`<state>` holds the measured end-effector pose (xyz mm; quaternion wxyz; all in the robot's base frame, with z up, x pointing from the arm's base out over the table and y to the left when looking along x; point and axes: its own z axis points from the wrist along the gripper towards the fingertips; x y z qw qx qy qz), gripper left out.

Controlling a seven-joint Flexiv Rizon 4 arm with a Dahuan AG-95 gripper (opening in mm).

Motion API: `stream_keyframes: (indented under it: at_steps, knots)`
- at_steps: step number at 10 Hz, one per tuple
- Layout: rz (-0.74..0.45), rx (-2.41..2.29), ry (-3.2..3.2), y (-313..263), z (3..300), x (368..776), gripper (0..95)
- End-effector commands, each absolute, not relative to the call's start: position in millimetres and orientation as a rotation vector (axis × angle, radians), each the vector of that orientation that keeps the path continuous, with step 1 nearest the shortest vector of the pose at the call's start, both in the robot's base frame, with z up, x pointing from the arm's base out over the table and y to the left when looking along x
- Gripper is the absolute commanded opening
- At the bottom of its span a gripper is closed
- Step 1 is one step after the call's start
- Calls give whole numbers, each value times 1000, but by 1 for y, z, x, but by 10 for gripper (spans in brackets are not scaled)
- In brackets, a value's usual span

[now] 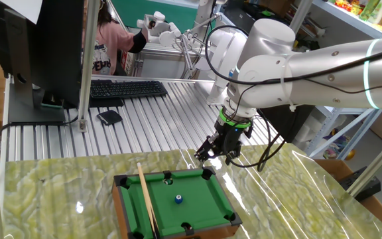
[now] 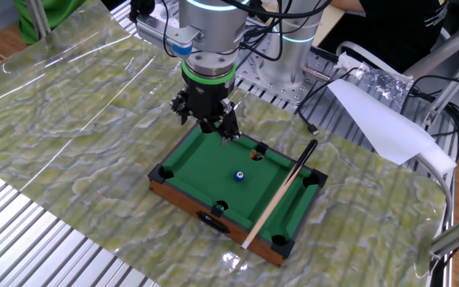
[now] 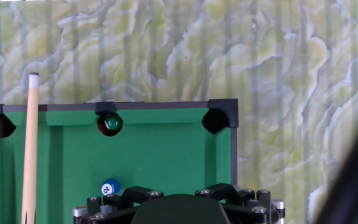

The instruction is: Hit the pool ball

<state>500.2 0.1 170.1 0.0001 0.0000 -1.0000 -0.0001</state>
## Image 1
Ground black flat pad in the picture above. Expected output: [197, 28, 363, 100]
[89, 97, 125, 108]

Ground black equipment case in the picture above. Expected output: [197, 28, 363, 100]
[222, 0, 293, 37]

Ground brown cardboard box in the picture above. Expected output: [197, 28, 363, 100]
[313, 158, 382, 237]

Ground mini green pool table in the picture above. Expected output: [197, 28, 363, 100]
[111, 165, 244, 239]

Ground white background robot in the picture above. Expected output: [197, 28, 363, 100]
[194, 26, 249, 107]

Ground black keyboard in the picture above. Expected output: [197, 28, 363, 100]
[90, 79, 168, 100]

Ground green marble-pattern mat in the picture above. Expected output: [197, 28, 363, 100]
[2, 142, 382, 239]

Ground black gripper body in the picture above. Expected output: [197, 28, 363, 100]
[212, 121, 245, 155]

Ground green carton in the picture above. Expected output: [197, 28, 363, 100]
[359, 0, 381, 21]

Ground white teleoperation device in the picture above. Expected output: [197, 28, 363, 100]
[137, 11, 222, 80]

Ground grey vertical column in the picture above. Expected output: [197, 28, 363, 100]
[190, 0, 218, 33]

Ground wooden pool cue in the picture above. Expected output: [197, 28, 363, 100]
[136, 161, 160, 239]

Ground thick black cable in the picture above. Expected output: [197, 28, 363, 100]
[204, 25, 382, 173]

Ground small black device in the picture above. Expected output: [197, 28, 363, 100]
[97, 110, 123, 126]

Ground person in pink shirt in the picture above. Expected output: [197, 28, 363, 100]
[83, 0, 149, 76]

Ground black computer monitor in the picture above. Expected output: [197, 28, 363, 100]
[0, 0, 86, 125]

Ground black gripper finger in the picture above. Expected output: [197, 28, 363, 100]
[225, 150, 241, 167]
[194, 133, 218, 163]

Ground red yellow toys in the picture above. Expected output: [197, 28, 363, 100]
[335, 0, 361, 15]

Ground black panel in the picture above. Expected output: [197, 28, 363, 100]
[259, 104, 316, 143]

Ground black green-edged box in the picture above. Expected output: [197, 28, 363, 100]
[40, 91, 64, 109]

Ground white paper sheet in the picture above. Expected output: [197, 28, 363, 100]
[0, 0, 44, 25]

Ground pale yellow bottle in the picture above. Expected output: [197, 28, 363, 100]
[369, 0, 382, 25]

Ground thin black cable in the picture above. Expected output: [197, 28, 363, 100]
[230, 78, 382, 117]

